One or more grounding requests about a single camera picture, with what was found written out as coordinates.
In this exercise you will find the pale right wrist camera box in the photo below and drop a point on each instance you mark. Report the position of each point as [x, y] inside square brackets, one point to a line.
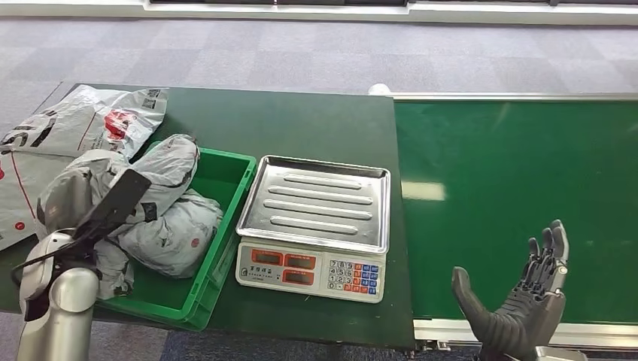
[560, 354]

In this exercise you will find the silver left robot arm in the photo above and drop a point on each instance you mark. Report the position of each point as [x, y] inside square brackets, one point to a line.
[70, 319]

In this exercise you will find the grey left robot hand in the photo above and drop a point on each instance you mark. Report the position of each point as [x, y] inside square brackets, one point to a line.
[117, 204]

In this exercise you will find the flat grey mailer with QR codes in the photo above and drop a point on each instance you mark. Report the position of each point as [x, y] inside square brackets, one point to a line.
[75, 119]

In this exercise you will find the green plastic bin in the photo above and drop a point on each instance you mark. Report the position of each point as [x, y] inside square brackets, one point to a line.
[214, 174]

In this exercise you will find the flat grey mailer with red line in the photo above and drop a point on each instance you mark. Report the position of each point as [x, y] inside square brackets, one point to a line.
[20, 189]

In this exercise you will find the white round roller end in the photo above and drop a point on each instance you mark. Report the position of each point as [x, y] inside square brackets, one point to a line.
[379, 89]

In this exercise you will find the electronic scale with steel tray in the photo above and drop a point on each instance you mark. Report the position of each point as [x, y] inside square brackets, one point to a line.
[314, 199]

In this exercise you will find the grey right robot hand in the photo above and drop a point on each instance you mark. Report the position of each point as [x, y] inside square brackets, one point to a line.
[518, 324]

